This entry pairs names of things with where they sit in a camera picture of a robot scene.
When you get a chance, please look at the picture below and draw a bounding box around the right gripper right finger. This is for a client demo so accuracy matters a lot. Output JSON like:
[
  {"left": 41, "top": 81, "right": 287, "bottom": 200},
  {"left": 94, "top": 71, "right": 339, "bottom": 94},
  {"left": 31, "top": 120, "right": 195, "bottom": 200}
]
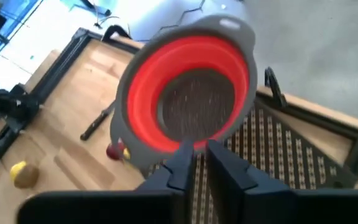
[{"left": 206, "top": 139, "right": 358, "bottom": 224}]

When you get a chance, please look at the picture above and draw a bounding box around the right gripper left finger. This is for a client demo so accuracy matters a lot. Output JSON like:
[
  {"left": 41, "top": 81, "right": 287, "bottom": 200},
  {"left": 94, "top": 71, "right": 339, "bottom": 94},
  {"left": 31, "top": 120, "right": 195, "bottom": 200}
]
[{"left": 16, "top": 139, "right": 196, "bottom": 224}]

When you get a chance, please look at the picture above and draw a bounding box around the red collapsible colander grey rim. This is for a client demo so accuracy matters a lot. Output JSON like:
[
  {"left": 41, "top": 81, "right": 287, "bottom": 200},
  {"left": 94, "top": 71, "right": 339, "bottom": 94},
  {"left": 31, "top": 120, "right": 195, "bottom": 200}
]
[{"left": 109, "top": 14, "right": 259, "bottom": 170}]

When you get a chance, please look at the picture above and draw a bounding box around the dark red toy plum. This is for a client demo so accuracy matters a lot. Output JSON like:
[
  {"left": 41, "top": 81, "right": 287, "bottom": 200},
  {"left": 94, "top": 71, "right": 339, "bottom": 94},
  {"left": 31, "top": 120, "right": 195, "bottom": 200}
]
[{"left": 106, "top": 138, "right": 126, "bottom": 162}]

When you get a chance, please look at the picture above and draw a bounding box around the black perforated metal shelf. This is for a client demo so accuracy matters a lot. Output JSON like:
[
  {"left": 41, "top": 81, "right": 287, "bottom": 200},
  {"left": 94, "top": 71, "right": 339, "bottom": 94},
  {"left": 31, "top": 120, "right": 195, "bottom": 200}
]
[{"left": 144, "top": 99, "right": 358, "bottom": 224}]

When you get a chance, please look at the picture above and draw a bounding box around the brown toy kiwi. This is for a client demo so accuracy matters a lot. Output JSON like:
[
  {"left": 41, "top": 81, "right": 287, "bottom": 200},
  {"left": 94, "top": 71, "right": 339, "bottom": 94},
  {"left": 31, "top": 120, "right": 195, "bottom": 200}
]
[{"left": 12, "top": 164, "right": 40, "bottom": 190}]

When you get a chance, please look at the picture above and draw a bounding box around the black kitchen knife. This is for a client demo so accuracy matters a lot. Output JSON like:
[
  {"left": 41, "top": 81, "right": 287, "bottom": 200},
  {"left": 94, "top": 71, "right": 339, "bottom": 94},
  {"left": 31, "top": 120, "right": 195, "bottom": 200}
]
[{"left": 80, "top": 101, "right": 117, "bottom": 141}]

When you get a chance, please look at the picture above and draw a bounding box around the black table clamp handle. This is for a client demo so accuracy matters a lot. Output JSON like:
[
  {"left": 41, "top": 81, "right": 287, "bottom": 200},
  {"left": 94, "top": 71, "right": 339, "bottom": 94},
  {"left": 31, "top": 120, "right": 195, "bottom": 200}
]
[
  {"left": 103, "top": 24, "right": 132, "bottom": 42},
  {"left": 264, "top": 66, "right": 288, "bottom": 108}
]

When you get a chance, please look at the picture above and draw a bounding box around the black fan cable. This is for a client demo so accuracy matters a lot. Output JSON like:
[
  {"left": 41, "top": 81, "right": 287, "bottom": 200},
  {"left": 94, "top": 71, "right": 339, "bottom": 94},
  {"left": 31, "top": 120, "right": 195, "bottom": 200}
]
[{"left": 149, "top": 0, "right": 207, "bottom": 43}]

